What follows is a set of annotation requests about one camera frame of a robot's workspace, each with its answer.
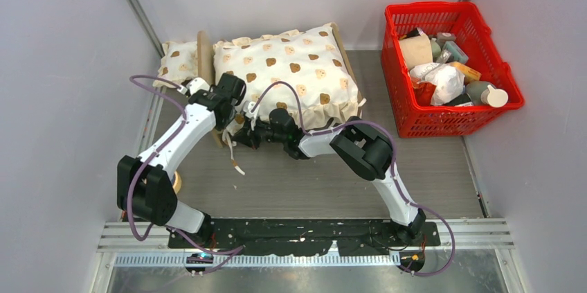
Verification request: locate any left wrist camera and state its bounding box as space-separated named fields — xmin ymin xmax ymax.
xmin=177 ymin=77 xmax=210 ymax=98

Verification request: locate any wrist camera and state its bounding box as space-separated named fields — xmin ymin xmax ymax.
xmin=242 ymin=101 xmax=258 ymax=120
xmin=177 ymin=77 xmax=210 ymax=98

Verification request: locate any grey bottle with beige cap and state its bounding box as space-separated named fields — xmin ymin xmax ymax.
xmin=465 ymin=81 xmax=509 ymax=108

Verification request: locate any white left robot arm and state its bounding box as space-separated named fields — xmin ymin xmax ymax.
xmin=116 ymin=74 xmax=246 ymax=247

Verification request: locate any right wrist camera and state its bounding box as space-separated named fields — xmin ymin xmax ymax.
xmin=242 ymin=101 xmax=258 ymax=120

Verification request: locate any teal box in basket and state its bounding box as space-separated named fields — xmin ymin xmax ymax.
xmin=443 ymin=41 xmax=469 ymax=64

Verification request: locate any aluminium frame rail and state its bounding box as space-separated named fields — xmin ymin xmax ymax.
xmin=126 ymin=0 xmax=165 ymax=57

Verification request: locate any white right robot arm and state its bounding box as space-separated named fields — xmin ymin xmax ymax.
xmin=233 ymin=109 xmax=426 ymax=245

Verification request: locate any wooden pet bed frame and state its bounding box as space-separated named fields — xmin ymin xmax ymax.
xmin=195 ymin=22 xmax=365 ymax=150

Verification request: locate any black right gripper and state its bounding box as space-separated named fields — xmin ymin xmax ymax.
xmin=233 ymin=114 xmax=288 ymax=150

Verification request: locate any small bear print pillow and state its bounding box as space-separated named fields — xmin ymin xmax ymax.
xmin=157 ymin=41 xmax=198 ymax=84

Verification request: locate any white crumpled bag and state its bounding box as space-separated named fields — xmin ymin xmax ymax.
xmin=408 ymin=62 xmax=464 ymax=106

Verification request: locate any tape roll with blue core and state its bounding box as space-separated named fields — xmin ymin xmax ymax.
xmin=172 ymin=171 xmax=182 ymax=194

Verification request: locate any red plastic basket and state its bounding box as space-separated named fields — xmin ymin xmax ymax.
xmin=381 ymin=1 xmax=525 ymax=138

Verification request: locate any yellow box in basket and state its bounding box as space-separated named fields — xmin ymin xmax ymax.
xmin=449 ymin=62 xmax=481 ymax=85

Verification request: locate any large bear print cushion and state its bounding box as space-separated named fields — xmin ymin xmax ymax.
xmin=211 ymin=24 xmax=368 ymax=136

